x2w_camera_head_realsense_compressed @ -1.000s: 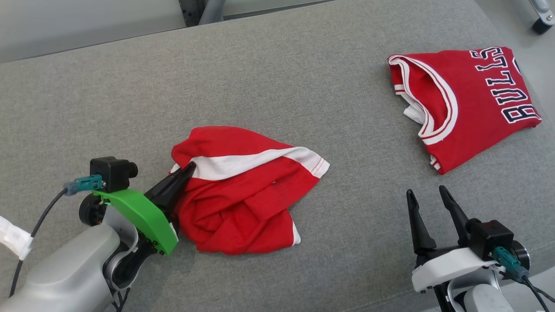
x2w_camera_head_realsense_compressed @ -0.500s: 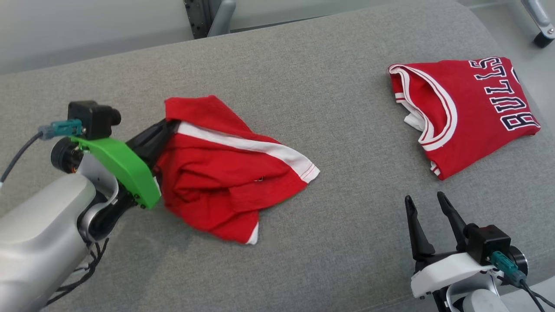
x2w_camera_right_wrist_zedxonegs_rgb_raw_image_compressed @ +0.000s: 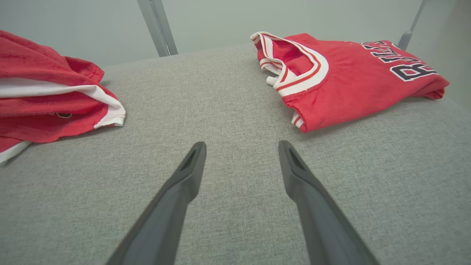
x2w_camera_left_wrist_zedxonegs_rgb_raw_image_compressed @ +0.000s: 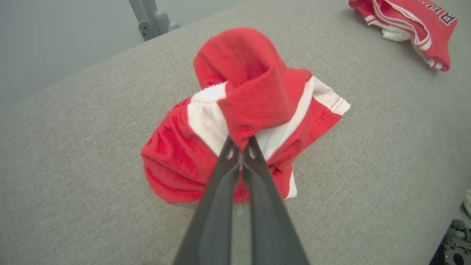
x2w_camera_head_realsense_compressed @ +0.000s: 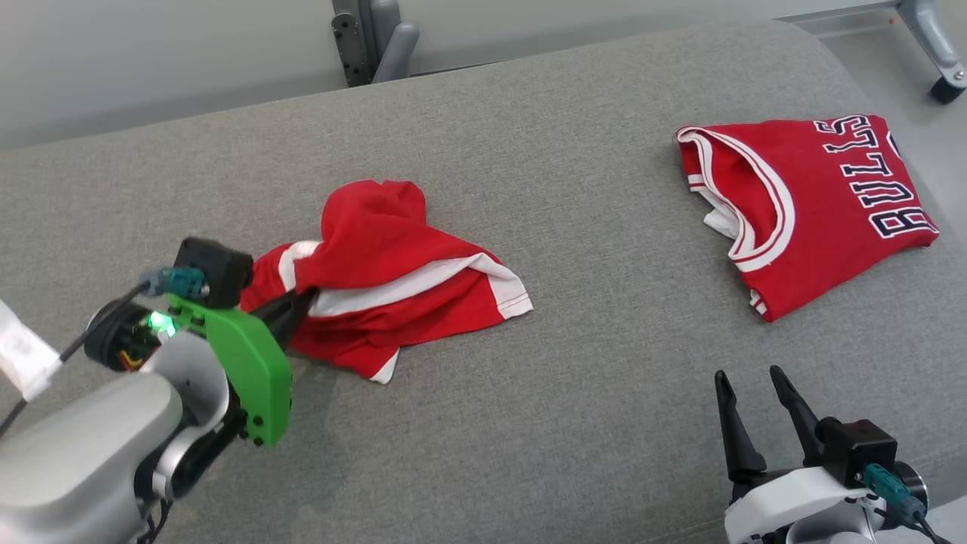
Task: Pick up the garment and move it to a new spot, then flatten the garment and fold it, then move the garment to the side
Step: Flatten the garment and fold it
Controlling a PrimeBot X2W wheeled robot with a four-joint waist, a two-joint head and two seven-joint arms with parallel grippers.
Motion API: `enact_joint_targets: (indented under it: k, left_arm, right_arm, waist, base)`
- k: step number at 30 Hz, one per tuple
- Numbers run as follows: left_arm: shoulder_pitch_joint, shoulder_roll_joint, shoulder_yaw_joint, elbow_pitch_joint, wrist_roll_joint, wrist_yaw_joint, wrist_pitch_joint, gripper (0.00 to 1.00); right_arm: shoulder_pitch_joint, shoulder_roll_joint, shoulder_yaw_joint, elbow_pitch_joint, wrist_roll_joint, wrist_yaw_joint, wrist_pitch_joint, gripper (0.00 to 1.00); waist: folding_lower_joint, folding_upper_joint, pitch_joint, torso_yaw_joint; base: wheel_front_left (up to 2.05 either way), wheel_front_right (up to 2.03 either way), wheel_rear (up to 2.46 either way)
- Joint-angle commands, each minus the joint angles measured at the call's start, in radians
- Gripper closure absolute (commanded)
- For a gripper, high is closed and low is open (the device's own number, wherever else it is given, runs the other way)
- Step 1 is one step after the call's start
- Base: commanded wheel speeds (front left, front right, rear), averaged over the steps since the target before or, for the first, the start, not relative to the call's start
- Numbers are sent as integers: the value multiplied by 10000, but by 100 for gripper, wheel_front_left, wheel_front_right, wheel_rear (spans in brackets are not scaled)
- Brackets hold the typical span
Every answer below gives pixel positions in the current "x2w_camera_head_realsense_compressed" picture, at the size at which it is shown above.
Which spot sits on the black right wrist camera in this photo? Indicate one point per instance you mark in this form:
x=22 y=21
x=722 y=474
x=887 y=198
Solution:
x=857 y=449

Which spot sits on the red shorts with white stripe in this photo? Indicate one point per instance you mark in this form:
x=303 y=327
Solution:
x=378 y=249

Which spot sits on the teal left camera connector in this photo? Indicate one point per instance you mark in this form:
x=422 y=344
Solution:
x=177 y=282

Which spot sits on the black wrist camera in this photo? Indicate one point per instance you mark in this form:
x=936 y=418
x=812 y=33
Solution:
x=215 y=268
x=857 y=449

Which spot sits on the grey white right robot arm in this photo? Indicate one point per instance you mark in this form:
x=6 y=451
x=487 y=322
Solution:
x=831 y=533

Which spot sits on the grey metal partition post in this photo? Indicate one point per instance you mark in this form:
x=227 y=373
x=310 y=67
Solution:
x=355 y=38
x=933 y=38

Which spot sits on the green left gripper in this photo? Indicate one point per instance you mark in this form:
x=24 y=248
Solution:
x=257 y=378

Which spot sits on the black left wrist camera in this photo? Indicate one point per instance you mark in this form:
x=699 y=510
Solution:
x=215 y=268

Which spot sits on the red Bulls basketball jersey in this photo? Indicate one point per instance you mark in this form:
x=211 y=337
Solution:
x=816 y=227

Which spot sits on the teal right camera connector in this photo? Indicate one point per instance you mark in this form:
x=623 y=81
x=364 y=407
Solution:
x=888 y=483

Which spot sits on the teal camera connector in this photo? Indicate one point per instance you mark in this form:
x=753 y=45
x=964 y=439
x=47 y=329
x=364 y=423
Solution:
x=177 y=282
x=888 y=483

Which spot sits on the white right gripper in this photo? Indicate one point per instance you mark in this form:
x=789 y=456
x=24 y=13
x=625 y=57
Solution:
x=778 y=502

